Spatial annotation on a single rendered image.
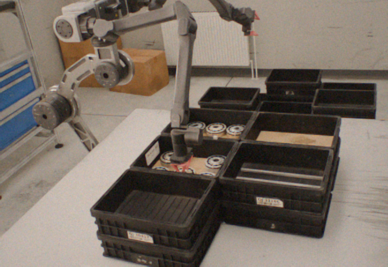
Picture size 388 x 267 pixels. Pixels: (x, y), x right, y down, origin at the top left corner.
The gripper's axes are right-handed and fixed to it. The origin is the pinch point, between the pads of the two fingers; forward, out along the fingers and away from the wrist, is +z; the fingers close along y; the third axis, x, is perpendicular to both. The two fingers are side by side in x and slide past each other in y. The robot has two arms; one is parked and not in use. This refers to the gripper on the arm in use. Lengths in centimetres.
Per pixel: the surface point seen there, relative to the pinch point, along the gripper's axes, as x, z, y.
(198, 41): 123, 48, 311
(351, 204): -67, 17, 15
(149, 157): 19.1, -1.5, 5.0
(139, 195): 14.5, 4.3, -14.9
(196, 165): -0.7, 4.4, 11.5
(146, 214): 5.5, 4.0, -25.3
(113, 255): 14.9, 14.9, -39.3
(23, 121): 199, 48, 106
